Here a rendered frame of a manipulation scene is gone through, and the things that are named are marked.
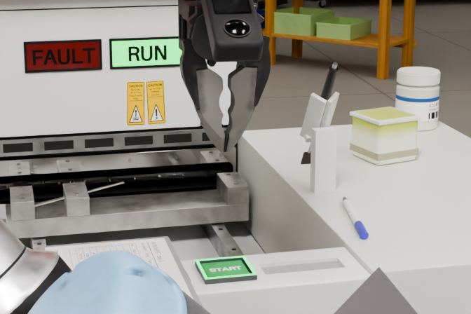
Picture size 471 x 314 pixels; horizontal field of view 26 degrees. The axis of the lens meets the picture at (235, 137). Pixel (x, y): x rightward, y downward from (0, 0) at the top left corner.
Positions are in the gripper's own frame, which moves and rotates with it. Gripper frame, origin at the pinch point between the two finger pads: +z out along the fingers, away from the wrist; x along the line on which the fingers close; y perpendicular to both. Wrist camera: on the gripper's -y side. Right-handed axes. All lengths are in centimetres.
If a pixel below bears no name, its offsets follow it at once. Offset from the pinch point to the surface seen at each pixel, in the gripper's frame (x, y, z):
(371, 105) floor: -198, 472, 110
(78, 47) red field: 10, 58, -1
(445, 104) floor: -243, 464, 110
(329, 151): -19.0, 23.3, 8.5
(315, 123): -17.9, 25.5, 5.1
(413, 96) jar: -43, 51, 8
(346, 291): -12.0, -4.0, 16.0
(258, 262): -4.3, 2.7, 14.6
